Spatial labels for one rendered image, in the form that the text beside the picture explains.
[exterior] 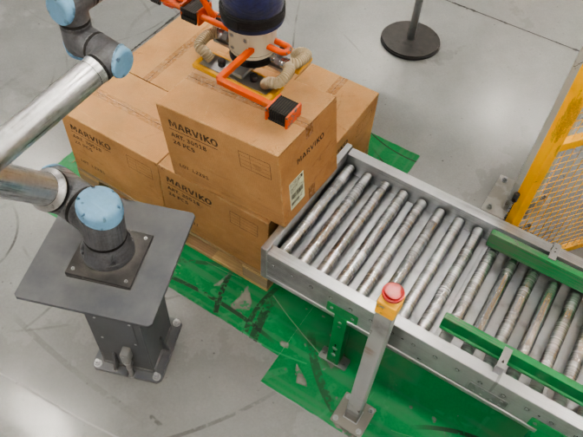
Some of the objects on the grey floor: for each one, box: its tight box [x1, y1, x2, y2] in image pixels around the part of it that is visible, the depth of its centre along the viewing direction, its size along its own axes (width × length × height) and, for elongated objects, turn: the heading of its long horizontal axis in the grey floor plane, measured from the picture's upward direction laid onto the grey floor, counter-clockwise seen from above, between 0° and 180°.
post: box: [343, 294, 405, 425], centre depth 240 cm, size 7×7×100 cm
